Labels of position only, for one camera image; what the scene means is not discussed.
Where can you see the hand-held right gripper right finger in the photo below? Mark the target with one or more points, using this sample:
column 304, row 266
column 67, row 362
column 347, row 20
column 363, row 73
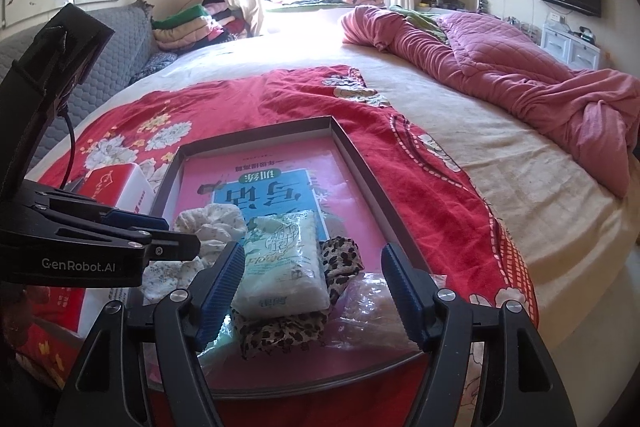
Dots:
column 405, row 302

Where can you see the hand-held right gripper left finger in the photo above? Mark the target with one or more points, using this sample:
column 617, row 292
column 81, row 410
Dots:
column 220, row 297

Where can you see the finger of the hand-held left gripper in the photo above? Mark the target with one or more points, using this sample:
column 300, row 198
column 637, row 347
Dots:
column 135, row 219
column 170, row 247

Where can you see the brown item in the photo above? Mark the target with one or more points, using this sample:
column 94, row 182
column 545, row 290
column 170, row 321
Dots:
column 370, row 307

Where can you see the white floral cloth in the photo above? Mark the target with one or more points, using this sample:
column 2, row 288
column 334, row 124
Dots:
column 215, row 217

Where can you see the white tissue packet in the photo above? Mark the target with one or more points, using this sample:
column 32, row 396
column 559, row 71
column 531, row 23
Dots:
column 280, row 267

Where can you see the leopard print cloth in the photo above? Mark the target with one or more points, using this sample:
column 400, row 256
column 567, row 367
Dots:
column 342, row 262

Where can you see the red and white box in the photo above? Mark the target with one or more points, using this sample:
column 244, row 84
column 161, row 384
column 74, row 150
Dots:
column 132, row 187

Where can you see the pink book with blue label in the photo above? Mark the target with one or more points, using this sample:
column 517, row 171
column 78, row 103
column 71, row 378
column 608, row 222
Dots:
column 350, row 207

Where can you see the grey quilted sofa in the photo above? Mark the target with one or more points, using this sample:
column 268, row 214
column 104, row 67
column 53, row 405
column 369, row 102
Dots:
column 120, row 42

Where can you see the beige bed sheet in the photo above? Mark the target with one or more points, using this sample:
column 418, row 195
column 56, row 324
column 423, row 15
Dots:
column 525, row 187

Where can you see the red floral blanket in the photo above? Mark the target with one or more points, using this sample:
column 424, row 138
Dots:
column 280, row 102

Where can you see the stack of folded clothes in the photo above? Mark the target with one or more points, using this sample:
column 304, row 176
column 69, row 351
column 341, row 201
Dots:
column 185, row 32

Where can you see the pink quilt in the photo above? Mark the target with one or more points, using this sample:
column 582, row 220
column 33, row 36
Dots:
column 500, row 52

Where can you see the green cloth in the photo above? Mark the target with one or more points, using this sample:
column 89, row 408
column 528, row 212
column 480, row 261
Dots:
column 425, row 19

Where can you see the white drawer cabinet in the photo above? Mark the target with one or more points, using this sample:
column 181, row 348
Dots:
column 555, row 42

